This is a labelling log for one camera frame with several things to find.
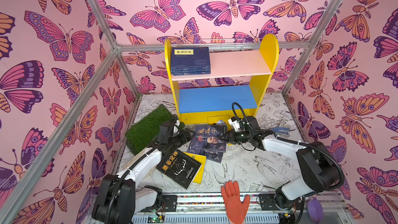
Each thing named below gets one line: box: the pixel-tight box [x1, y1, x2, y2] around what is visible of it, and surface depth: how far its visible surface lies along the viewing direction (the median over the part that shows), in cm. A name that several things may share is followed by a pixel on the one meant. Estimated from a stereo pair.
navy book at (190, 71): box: [171, 70, 211, 74], surface depth 73 cm
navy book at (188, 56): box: [171, 46, 211, 67], surface depth 76 cm
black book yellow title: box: [155, 149, 203, 190], surface depth 83 cm
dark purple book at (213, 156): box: [187, 150, 225, 164], surface depth 89 cm
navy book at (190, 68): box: [171, 66, 211, 71], surface depth 72 cm
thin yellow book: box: [183, 151, 207, 185], surface depth 85 cm
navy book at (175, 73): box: [171, 70, 211, 77], surface depth 74 cm
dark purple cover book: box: [188, 124, 227, 153], surface depth 88 cm
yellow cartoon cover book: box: [207, 115, 230, 125], surface depth 103 cm
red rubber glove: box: [220, 180, 251, 224], surface depth 75 cm
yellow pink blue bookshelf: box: [164, 34, 280, 125], surface depth 86 cm
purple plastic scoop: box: [307, 197, 324, 224], surface depth 72 cm
